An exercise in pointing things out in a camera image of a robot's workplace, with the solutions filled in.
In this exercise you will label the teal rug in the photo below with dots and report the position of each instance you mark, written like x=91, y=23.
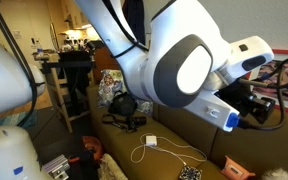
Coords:
x=7, y=119

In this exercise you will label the orange snack packet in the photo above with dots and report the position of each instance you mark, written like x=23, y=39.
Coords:
x=234, y=170

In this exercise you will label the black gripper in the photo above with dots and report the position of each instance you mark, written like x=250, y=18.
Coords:
x=235, y=96

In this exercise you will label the white fluffy plush toy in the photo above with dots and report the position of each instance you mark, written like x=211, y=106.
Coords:
x=277, y=175

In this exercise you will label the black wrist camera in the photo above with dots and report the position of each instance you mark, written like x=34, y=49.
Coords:
x=262, y=108

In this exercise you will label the tall wooden table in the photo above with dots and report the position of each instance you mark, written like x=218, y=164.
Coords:
x=64, y=100

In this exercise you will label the black hanging cloth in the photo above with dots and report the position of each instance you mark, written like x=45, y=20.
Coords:
x=74, y=73

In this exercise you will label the aluminium ribbed block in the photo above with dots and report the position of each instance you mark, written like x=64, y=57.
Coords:
x=55, y=165

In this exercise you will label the black white patterned pouch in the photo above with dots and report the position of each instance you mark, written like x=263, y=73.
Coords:
x=190, y=173

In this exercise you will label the white power adapter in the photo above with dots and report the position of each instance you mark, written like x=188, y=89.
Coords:
x=151, y=140

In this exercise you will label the colourful floral pillow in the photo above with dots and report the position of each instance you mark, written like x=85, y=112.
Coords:
x=110, y=83

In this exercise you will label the orange floor bag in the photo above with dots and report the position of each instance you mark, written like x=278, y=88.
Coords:
x=92, y=145

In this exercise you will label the tan leather sofa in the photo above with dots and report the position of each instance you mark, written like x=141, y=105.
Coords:
x=124, y=146

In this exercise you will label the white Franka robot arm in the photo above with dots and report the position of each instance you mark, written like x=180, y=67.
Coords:
x=170, y=66

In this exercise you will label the brown leather chair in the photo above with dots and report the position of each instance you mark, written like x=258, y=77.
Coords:
x=104, y=61

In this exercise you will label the dark gray camera bag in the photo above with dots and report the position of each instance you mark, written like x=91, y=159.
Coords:
x=122, y=105

